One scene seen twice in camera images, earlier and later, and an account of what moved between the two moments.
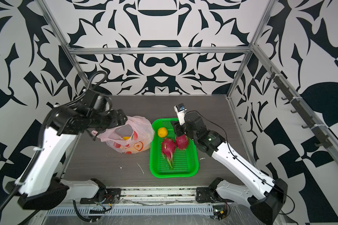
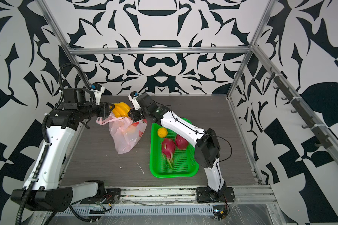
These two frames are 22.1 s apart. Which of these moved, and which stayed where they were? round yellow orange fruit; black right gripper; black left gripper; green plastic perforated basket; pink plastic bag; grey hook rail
Moved: black right gripper; black left gripper; pink plastic bag
Stayed: green plastic perforated basket; round yellow orange fruit; grey hook rail
